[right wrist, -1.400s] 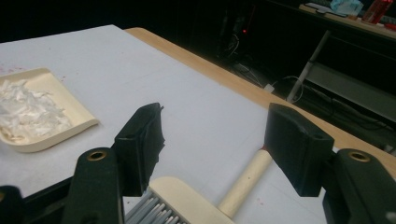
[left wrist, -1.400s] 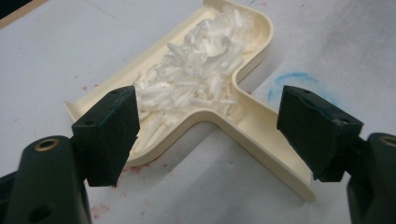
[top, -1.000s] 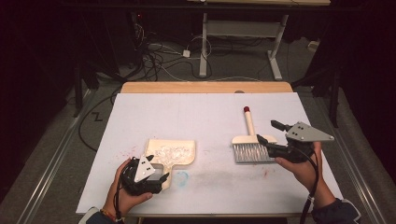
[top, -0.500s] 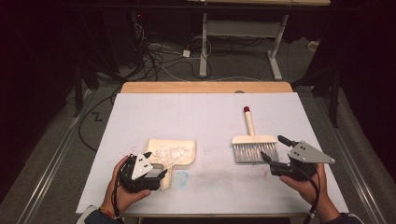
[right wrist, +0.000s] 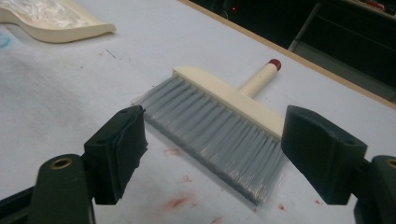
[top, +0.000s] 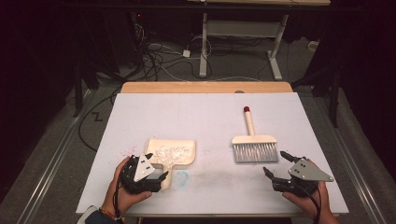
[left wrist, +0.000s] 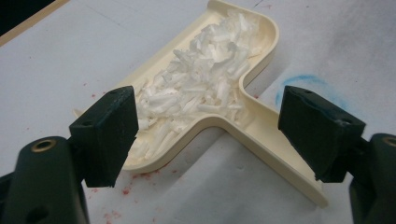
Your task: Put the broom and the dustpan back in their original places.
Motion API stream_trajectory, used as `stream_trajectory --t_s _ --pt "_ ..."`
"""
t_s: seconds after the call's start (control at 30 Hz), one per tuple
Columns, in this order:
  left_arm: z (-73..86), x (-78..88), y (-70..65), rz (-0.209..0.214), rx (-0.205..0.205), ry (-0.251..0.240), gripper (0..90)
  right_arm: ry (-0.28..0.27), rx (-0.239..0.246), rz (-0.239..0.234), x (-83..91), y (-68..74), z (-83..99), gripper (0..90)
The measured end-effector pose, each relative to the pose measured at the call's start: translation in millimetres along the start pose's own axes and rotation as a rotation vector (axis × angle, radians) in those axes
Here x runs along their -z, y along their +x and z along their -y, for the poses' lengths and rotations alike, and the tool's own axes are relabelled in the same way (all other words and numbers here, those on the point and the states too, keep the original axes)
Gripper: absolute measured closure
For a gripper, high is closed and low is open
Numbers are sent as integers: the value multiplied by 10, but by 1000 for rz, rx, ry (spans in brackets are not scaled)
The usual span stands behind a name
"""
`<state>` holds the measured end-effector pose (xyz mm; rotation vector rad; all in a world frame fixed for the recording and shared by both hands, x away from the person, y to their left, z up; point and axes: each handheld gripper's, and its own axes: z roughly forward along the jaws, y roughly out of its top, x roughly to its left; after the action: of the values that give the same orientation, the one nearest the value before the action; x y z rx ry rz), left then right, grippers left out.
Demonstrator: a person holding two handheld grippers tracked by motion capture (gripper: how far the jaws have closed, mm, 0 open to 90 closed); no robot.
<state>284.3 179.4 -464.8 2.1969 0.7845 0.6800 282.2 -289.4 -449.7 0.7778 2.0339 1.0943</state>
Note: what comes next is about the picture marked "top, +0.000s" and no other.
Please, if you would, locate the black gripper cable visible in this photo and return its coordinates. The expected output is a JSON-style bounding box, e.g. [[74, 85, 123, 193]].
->
[[293, 182, 323, 224], [113, 161, 132, 220]]

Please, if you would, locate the black floor cable loop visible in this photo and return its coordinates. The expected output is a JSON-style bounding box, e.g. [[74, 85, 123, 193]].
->
[[78, 88, 123, 153]]

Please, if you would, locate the wooden table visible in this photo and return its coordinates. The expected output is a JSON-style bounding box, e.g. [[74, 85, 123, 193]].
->
[[120, 81, 340, 218]]

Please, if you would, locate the person's right hand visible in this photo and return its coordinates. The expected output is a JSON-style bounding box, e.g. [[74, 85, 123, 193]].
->
[[282, 180, 336, 220]]

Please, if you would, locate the pile of white paper scraps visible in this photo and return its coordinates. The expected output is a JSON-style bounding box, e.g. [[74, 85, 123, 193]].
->
[[153, 145, 191, 165]]

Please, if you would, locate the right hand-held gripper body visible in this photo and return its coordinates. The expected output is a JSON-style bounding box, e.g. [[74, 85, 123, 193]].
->
[[271, 157, 334, 198]]

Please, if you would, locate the beaded bracelet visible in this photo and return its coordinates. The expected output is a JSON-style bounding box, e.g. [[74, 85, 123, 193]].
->
[[98, 206, 121, 221]]

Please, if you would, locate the person's left hand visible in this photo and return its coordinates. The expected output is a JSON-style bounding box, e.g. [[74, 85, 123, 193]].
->
[[102, 155, 153, 217]]

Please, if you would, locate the white-legged desk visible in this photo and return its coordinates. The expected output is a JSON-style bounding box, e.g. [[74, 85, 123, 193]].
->
[[186, 0, 332, 81]]

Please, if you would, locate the black metal stand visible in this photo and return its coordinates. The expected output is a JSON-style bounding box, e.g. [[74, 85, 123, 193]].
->
[[72, 59, 84, 119], [329, 69, 341, 129]]

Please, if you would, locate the cream brush with red-tipped handle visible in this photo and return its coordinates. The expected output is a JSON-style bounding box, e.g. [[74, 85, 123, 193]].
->
[[231, 105, 280, 164]]

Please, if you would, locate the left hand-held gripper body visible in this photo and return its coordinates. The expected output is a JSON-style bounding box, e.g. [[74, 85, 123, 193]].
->
[[119, 152, 163, 195]]

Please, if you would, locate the white table cover sheet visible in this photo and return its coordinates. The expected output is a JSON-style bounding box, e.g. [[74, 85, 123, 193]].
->
[[76, 92, 350, 217]]

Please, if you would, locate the metal floor rail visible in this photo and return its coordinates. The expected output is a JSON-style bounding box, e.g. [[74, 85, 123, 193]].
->
[[311, 92, 389, 224], [13, 89, 96, 224]]

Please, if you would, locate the tangle of floor cables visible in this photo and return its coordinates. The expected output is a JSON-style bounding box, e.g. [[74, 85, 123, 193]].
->
[[129, 12, 216, 82]]

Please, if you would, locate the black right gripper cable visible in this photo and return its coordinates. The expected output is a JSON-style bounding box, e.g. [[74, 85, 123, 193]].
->
[[293, 182, 323, 224]]

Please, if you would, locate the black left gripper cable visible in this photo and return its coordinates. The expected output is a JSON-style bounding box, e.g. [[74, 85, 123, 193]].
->
[[113, 161, 132, 220]]

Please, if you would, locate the cream plastic dustpan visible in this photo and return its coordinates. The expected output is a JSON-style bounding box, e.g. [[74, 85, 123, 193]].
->
[[144, 137, 197, 191]]

